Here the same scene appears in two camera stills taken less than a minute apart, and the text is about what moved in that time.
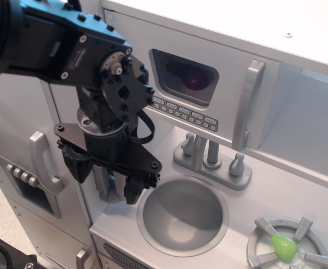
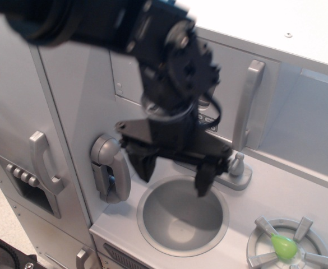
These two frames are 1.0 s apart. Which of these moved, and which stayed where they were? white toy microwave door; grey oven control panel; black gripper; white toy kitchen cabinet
Moved: black gripper
Stayed: grey oven control panel; white toy kitchen cabinet; white toy microwave door
